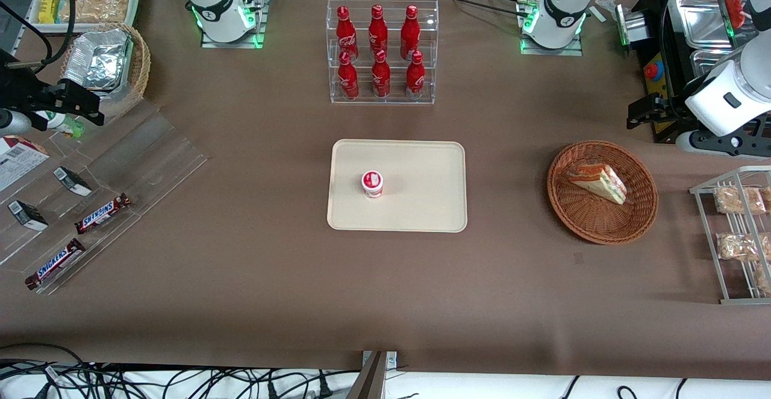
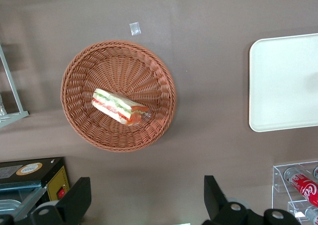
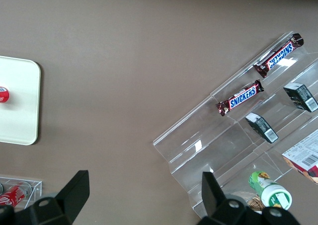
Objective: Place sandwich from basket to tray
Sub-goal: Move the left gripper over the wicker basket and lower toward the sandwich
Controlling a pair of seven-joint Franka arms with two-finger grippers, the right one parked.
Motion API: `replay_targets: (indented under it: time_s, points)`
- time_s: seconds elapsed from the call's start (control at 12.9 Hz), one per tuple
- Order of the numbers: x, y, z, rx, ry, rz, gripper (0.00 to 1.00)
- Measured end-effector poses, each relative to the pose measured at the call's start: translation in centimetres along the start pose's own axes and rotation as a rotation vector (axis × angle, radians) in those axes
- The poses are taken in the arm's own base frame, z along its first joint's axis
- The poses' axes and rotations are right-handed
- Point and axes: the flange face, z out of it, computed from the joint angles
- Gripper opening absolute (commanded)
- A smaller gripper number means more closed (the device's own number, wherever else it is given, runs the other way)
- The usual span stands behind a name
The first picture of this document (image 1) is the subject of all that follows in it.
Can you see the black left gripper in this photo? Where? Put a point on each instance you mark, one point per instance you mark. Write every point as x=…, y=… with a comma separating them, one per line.
x=670, y=111

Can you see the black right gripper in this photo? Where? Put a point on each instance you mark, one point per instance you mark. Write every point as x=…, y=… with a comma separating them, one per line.
x=23, y=95

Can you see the red white printed box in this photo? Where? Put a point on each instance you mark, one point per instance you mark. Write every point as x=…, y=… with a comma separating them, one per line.
x=18, y=161

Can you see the black food warmer machine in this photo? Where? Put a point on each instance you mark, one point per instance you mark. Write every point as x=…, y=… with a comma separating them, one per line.
x=653, y=37

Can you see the white plastic bin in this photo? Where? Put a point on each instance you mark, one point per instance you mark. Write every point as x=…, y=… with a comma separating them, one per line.
x=135, y=1

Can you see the yellow snack packet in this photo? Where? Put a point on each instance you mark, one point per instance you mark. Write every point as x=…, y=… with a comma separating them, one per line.
x=48, y=8

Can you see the red emergency stop button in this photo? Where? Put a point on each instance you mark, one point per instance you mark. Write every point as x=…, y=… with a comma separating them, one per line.
x=652, y=71

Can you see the round brown wicker basket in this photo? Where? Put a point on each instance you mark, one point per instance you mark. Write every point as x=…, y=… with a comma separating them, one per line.
x=596, y=225

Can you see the clear acrylic display ramp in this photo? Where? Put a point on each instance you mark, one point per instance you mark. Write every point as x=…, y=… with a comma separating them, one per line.
x=150, y=158

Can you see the aluminium profile bracket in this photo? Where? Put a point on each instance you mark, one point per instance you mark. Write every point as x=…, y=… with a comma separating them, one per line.
x=374, y=375

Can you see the red cola bottle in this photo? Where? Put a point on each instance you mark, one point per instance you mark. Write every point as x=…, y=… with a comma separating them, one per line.
x=380, y=78
x=377, y=30
x=415, y=79
x=346, y=31
x=410, y=31
x=348, y=79

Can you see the silver foil container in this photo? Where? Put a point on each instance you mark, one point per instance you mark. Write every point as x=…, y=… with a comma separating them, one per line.
x=99, y=58

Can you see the clear bag of cookies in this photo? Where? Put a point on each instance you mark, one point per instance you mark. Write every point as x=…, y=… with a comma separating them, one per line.
x=738, y=246
x=764, y=278
x=738, y=200

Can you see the silver metal box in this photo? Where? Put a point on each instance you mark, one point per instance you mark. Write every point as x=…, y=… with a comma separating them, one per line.
x=632, y=25

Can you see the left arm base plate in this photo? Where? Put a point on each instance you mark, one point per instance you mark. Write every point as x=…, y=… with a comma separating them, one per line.
x=578, y=48

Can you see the white red yogurt cup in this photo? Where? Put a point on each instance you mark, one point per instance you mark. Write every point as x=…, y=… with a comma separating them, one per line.
x=372, y=183

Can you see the deep tan wicker basket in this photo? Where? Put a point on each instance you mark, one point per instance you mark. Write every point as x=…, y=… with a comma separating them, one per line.
x=140, y=64

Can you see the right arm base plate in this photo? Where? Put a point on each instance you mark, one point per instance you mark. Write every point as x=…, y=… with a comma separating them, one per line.
x=260, y=19

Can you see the beige cracker bag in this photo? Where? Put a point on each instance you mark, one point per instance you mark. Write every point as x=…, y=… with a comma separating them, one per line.
x=96, y=7

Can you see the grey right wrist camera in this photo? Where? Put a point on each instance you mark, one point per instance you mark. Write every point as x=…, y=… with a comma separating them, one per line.
x=13, y=123

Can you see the steel warmer pan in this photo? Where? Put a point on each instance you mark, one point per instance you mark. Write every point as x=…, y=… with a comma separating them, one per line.
x=702, y=22
x=708, y=61

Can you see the crumpled clear plastic wrap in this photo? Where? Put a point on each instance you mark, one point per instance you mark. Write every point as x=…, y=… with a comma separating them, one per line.
x=605, y=6

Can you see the clear acrylic bottle rack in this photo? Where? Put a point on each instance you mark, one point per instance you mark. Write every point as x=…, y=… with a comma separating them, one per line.
x=394, y=48

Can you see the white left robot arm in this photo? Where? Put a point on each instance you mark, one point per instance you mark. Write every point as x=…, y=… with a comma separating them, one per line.
x=563, y=1

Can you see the small black white box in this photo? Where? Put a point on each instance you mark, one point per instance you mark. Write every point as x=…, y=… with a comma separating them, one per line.
x=27, y=215
x=72, y=181

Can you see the triangle sandwich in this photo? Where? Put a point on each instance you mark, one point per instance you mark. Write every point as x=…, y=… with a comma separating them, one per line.
x=602, y=182

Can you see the white green small bottle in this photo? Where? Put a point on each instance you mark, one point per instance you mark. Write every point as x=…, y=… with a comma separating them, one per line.
x=67, y=125

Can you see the red sausage on skewer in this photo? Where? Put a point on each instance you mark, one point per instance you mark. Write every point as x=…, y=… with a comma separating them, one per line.
x=735, y=10

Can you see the brown Snickers bar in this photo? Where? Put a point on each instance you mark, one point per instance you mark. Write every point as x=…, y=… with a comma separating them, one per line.
x=102, y=213
x=55, y=263

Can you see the beige plastic tray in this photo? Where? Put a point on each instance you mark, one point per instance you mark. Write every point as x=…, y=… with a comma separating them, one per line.
x=421, y=176

